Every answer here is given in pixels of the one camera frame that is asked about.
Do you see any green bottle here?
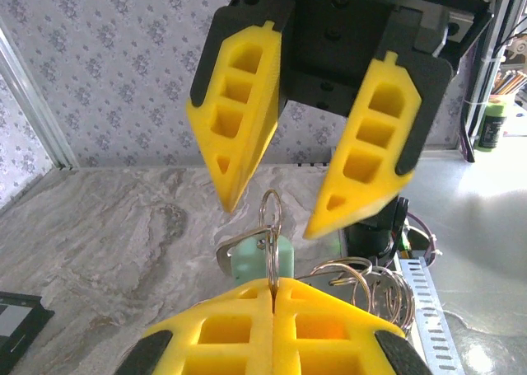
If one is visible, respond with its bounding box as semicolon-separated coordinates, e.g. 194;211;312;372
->
477;96;514;153

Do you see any aluminium frame post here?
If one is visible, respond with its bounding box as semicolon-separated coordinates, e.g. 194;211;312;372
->
0;18;79;170

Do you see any black equipment stand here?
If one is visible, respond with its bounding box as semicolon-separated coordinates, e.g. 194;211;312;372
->
460;0;527;164

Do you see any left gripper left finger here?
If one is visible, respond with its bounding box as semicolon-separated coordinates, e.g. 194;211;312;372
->
117;278;275;375

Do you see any silver keyring chain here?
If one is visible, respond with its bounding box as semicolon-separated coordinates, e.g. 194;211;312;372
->
257;188;415;335

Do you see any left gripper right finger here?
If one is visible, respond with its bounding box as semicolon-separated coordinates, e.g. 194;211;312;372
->
273;276;433;375

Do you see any grey slotted cable duct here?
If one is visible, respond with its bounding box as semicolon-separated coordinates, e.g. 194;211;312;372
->
393;255;464;372

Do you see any grey metal sheet panel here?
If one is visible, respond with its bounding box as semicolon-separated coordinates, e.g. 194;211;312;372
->
394;148;527;375

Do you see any cup of pencils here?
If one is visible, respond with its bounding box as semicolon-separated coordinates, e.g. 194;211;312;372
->
492;69;527;104

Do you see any black white checkerboard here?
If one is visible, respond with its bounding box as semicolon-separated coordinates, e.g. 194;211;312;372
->
0;291;55;375

